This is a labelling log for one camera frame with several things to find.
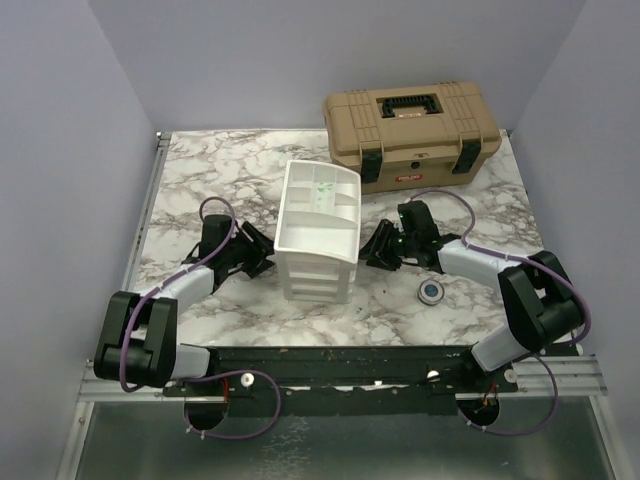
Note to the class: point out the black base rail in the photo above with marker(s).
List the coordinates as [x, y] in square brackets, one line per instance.
[341, 381]

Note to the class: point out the white plastic drawer organizer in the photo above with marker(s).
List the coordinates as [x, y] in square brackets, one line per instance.
[317, 237]

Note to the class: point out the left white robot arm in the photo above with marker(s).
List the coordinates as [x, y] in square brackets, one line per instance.
[138, 344]

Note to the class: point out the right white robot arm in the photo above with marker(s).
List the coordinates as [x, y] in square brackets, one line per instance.
[540, 302]

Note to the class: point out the round compact with lid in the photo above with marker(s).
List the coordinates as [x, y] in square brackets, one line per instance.
[430, 292]

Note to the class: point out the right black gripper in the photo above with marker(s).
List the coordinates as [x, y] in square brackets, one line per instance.
[377, 247]

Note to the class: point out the tan plastic toolbox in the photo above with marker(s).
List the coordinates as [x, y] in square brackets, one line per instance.
[411, 137]

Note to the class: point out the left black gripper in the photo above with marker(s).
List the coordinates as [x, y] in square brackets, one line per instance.
[261, 248]

